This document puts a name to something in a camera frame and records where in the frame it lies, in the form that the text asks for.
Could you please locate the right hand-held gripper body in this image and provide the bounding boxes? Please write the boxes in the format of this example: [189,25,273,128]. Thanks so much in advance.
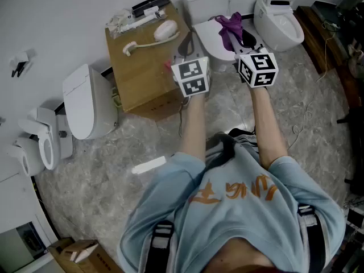
[233,46,279,88]

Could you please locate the purple cloth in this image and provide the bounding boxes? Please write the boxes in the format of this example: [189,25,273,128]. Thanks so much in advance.
[214,11,244,51]

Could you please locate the cream long-handled toilet brush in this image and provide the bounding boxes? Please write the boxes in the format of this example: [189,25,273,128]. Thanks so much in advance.
[122,31,181,57]

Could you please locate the thin white cable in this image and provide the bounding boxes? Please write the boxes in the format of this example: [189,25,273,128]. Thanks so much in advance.
[287,20,341,151]

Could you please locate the black grey harness strap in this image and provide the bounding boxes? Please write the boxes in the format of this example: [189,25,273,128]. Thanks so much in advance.
[149,220,175,273]
[297,203,327,273]

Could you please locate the large brown cardboard box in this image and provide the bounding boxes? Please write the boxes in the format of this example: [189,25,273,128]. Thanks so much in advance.
[105,1,210,122]

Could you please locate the large white open-lid toilet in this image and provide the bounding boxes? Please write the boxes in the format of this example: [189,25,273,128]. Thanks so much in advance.
[253,0,305,52]

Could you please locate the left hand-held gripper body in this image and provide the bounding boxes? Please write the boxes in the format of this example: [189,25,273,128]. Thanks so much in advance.
[170,54,212,98]

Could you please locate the brown cardboard box white flaps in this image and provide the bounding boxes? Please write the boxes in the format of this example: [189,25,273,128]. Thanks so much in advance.
[47,237,125,273]

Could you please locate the dark wooden bench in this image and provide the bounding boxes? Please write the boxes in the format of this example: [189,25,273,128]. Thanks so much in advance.
[294,6,364,110]

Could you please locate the black wall hook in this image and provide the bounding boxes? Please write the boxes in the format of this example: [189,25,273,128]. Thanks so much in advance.
[10,48,38,78]

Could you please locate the white cabinet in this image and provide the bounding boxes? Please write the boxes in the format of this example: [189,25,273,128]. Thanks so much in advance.
[0,169,61,273]

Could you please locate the person's left forearm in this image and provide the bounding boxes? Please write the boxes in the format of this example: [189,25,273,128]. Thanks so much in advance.
[180,94,207,163]

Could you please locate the white open-seat toilet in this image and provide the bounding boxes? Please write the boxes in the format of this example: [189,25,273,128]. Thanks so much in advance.
[18,106,73,171]

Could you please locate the crumpled white bag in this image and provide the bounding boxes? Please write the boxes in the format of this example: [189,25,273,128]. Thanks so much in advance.
[106,9,133,33]

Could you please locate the person's light blue t-shirt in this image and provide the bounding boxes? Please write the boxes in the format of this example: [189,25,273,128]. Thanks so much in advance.
[118,128,346,273]

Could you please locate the dark grey tray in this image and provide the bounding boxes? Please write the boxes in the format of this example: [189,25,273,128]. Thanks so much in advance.
[131,0,171,18]

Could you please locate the person's right forearm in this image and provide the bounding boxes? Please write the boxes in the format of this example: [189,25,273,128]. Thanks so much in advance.
[250,85,289,170]

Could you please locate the white toilet with tank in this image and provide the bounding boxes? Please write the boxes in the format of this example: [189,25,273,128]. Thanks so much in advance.
[181,0,243,73]

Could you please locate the white closed-lid smart toilet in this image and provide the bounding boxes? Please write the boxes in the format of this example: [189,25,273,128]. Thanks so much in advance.
[62,63,119,140]

